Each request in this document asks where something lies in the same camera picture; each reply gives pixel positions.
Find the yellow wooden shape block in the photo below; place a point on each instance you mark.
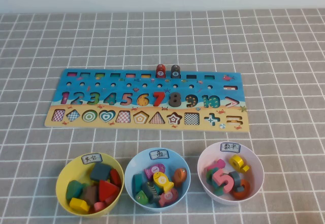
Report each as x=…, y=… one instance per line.
x=78, y=205

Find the blue wooden puzzle board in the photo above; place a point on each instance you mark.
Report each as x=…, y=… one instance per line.
x=218, y=88

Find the red wooden triangle block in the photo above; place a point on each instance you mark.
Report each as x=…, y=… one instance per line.
x=106, y=191

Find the slate blue square block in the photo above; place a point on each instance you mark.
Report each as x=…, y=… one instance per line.
x=100, y=172

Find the pink plastic bowl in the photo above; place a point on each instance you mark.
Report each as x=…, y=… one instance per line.
x=254, y=173

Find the green wooden number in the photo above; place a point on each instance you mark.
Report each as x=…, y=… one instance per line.
x=209, y=177

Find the pink wooden number five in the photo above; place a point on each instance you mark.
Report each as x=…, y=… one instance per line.
x=220, y=175

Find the green wooden fish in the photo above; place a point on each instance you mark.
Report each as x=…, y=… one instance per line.
x=141, y=198

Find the orange wooden number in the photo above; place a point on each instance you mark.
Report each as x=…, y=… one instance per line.
x=245, y=192

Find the dark teal wooden fish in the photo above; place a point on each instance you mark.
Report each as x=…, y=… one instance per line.
x=149, y=189

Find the light blue plastic bowl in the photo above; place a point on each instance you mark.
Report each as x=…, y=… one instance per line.
x=134, y=163

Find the magenta wooden number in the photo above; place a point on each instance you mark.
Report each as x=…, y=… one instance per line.
x=220, y=163

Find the red wooden fish seven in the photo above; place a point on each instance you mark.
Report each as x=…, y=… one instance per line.
x=160, y=71

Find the yellow plastic bowl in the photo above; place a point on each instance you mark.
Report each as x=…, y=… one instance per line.
x=67, y=168

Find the brown wooden shape block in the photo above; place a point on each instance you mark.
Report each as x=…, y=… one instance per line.
x=90, y=195

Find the grey wooden number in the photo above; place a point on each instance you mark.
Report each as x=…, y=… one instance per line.
x=235, y=177

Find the pink red wooden fish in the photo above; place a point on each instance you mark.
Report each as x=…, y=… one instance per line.
x=168, y=196

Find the pink wooden shape block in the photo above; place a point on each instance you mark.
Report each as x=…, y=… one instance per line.
x=99, y=206

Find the green wooden shape block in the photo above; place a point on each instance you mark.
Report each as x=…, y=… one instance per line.
x=74, y=189

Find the white handwritten paper label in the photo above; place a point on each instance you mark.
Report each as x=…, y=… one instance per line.
x=91, y=158
x=230, y=147
x=159, y=154

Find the orange wooden fish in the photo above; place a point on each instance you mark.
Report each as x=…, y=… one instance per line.
x=179, y=176

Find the yellow wooden number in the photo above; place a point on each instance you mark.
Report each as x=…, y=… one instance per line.
x=237, y=161

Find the brown wooden fish eight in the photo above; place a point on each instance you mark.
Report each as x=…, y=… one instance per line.
x=175, y=70

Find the red wooden shape block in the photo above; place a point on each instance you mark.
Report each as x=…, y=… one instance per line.
x=115, y=177

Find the red wooden number seven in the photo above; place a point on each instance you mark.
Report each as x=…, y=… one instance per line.
x=159, y=95

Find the yellow wooden fish six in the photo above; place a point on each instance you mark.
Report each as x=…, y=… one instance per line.
x=162, y=180

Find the brown wooden number eight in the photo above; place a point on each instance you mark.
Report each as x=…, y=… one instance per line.
x=174, y=99

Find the magenta wooden fish one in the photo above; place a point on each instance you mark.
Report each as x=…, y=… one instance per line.
x=155, y=170

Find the teal wooden number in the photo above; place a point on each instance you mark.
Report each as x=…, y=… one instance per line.
x=218, y=191

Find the grey grid tablecloth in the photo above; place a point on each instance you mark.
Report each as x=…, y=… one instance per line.
x=38, y=43

